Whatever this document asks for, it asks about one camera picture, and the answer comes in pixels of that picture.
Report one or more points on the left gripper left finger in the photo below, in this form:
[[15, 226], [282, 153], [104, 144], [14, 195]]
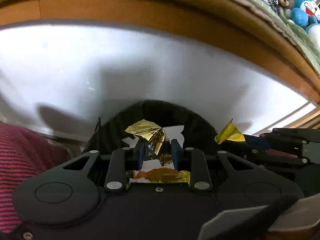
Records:
[[73, 190]]

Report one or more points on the gold foil wrapper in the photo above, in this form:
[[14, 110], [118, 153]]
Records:
[[155, 142]]

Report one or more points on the blue Doraemon plush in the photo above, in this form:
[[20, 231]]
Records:
[[303, 13]]

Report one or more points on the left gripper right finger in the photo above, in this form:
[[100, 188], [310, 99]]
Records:
[[233, 181]]

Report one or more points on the black trash bin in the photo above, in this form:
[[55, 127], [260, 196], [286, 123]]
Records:
[[198, 132]]

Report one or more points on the wooden bed frame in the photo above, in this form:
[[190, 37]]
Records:
[[221, 23]]

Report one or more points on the pink striped sleeve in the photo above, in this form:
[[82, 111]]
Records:
[[24, 154]]

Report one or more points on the large yellow foil bag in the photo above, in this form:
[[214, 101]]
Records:
[[158, 176]]

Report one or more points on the white tissue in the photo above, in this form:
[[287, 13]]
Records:
[[173, 132]]

